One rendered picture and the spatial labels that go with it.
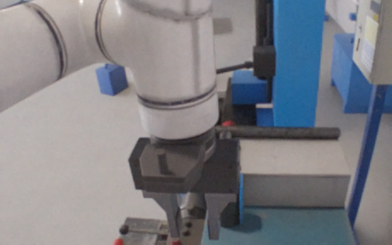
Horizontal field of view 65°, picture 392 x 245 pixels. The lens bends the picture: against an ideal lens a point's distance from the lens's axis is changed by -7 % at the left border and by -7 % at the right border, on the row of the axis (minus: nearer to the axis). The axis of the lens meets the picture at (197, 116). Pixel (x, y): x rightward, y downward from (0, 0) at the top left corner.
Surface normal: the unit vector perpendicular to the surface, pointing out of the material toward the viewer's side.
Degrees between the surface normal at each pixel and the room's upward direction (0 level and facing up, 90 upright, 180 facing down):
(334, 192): 90
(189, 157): 0
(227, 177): 90
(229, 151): 0
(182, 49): 90
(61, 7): 40
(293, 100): 90
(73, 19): 64
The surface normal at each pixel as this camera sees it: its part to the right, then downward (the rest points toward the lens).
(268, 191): -0.15, 0.51
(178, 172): -0.09, -0.86
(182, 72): 0.31, 0.46
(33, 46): 0.81, -0.03
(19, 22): 0.54, -0.48
